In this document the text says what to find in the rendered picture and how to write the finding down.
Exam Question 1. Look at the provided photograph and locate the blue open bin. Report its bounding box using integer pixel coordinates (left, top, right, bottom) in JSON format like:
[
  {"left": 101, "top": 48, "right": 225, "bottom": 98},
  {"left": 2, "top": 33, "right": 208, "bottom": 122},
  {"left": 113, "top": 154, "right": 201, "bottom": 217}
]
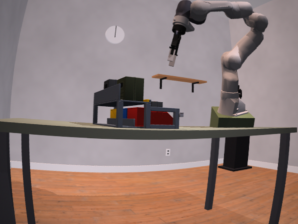
[{"left": 123, "top": 108, "right": 128, "bottom": 119}]

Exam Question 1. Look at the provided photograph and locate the yellow bin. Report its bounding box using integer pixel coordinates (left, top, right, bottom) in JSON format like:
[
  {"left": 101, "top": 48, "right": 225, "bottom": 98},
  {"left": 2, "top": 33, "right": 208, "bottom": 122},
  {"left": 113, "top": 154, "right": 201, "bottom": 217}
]
[{"left": 110, "top": 109, "right": 117, "bottom": 118}]

